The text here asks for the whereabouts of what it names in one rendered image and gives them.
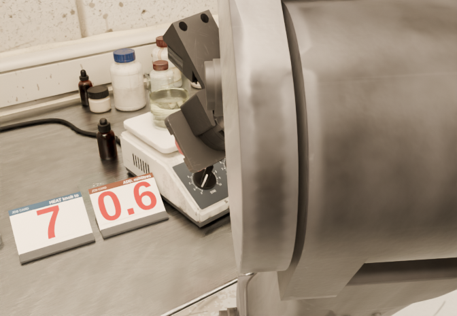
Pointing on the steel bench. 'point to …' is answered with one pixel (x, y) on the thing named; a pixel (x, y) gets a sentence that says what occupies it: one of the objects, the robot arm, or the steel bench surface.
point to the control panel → (215, 195)
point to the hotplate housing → (166, 178)
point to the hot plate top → (151, 133)
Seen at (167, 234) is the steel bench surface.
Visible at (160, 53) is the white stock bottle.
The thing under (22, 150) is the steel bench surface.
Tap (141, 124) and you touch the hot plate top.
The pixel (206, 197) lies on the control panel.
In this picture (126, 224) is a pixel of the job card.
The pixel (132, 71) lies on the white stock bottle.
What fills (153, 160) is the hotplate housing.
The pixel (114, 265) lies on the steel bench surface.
